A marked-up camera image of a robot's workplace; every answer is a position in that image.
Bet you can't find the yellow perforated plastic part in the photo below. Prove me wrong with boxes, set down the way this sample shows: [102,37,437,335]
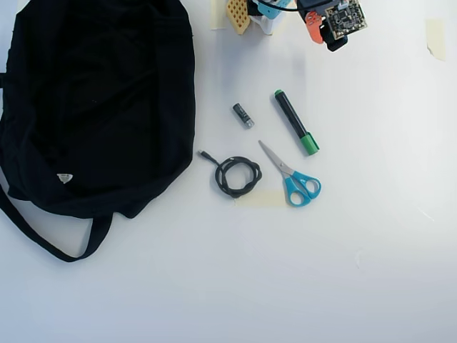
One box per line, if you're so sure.
[225,0,253,36]

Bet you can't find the torn beige masking tape piece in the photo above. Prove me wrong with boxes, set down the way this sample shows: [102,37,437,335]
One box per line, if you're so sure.
[424,19,447,61]

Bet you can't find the long beige masking tape strip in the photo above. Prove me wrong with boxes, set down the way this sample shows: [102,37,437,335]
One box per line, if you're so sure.
[233,190,286,209]

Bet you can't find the black fabric bag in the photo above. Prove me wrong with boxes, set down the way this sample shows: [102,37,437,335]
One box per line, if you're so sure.
[0,0,197,264]

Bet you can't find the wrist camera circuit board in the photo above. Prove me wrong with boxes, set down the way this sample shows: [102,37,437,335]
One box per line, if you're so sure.
[323,0,368,39]

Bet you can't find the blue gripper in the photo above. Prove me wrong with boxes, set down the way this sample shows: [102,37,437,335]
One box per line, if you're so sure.
[297,0,350,54]

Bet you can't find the black cylindrical battery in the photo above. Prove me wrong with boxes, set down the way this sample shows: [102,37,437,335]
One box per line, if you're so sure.
[231,102,256,130]

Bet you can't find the black marker with green cap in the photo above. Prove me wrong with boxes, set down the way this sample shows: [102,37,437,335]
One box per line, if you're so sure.
[273,89,321,157]

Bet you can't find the teal handled scissors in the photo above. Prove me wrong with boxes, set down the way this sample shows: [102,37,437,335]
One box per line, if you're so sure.
[258,139,322,207]

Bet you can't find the coiled black cable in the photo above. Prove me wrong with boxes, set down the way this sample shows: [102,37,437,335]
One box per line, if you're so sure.
[197,149,264,199]

